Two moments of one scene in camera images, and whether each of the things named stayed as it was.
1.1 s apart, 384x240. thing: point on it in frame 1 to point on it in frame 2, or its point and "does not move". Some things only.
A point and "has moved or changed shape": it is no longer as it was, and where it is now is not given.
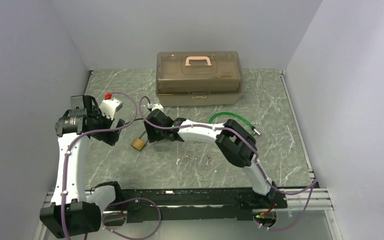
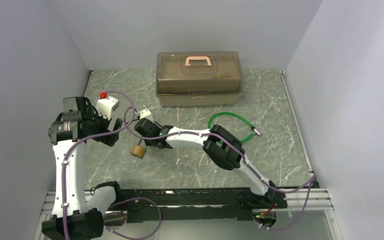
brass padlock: [139, 144] has moved or changed shape
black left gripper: [109, 137] does not move
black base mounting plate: [170, 205] does not move
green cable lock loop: [252, 127] does not move
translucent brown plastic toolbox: [194, 78] does not move
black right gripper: [152, 136] to [147, 143]
